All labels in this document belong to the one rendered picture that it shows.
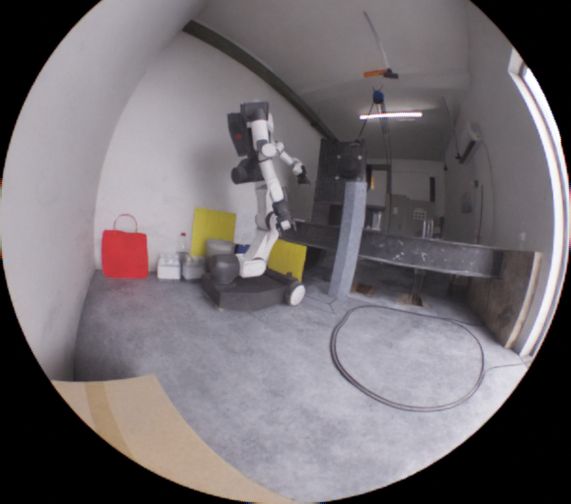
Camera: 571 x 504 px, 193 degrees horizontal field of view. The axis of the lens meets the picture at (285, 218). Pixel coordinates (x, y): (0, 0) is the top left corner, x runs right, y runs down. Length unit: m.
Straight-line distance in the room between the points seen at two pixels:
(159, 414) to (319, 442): 0.45
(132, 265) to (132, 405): 1.21
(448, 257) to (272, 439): 1.59
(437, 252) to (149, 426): 1.75
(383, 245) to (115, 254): 2.17
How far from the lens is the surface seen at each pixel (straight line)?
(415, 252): 1.58
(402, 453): 0.76
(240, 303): 1.07
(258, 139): 0.97
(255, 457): 0.63
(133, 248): 1.46
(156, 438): 0.39
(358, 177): 1.70
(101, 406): 0.45
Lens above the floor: 0.62
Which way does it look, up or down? 1 degrees up
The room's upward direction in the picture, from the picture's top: 9 degrees clockwise
